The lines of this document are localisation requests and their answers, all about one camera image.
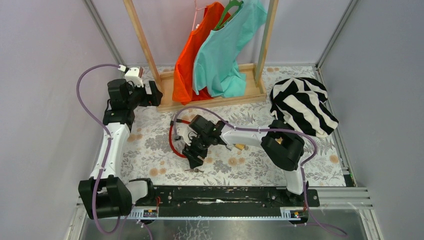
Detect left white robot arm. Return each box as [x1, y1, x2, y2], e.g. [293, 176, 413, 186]
[78, 78, 163, 220]

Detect green clothes hanger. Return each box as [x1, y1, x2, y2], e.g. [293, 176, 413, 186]
[213, 0, 244, 31]

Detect black white striped cloth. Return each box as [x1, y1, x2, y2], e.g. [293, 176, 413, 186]
[269, 77, 339, 138]

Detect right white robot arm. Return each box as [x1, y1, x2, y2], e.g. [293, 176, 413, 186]
[182, 115, 307, 206]

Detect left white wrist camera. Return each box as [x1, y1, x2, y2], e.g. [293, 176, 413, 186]
[118, 64, 144, 88]

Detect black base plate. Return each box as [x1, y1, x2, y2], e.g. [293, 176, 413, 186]
[135, 185, 320, 218]

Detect wooden clothes rack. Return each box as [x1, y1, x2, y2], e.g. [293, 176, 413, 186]
[123, 0, 279, 112]

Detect pink clothes hanger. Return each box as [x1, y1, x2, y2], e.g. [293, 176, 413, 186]
[191, 0, 205, 31]

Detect red cable lock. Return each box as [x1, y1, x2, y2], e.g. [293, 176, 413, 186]
[168, 119, 190, 159]

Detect small brass padlock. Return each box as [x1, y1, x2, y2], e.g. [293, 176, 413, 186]
[275, 137, 284, 145]

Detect large brass padlock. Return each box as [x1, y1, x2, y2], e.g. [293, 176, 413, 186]
[226, 143, 249, 151]

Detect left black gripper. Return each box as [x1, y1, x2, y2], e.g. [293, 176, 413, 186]
[124, 79, 163, 110]

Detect teal shirt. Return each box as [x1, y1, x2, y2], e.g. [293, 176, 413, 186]
[192, 0, 268, 98]

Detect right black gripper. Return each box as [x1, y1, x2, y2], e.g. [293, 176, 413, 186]
[182, 133, 212, 170]

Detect orange shirt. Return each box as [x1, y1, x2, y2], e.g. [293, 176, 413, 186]
[171, 1, 225, 105]

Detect white slotted cable duct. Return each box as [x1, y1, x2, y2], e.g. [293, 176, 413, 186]
[127, 208, 158, 220]

